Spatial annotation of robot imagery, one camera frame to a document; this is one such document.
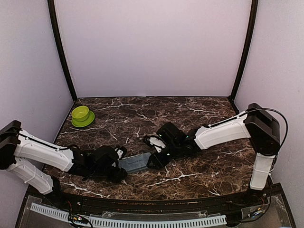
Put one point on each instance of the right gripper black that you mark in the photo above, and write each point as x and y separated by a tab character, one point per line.
158	162

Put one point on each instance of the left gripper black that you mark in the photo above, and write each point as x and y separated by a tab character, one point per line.
118	176

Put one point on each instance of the blue-grey glasses case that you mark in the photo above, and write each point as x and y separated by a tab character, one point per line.
135	163

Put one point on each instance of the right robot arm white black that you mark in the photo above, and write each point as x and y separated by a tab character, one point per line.
255	124

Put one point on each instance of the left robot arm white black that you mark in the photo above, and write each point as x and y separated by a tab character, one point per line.
18	148

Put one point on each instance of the green plate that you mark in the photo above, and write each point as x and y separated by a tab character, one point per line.
84	123

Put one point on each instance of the green bowl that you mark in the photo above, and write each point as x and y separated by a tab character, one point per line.
80	113

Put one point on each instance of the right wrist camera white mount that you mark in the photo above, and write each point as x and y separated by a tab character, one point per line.
154	141

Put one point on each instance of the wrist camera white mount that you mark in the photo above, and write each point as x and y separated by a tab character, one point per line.
154	141
121	152

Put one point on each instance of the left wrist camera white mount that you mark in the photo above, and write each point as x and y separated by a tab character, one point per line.
121	152

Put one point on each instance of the white slotted cable duct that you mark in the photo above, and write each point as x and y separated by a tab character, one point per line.
129	220

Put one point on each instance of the black front rail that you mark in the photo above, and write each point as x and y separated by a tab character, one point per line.
227	203

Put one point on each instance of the right black frame post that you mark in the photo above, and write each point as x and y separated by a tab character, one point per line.
245	51

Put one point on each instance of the black frame post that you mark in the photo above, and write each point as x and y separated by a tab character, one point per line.
60	48
245	51

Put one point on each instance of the left black frame post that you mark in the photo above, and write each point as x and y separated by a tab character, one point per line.
60	48

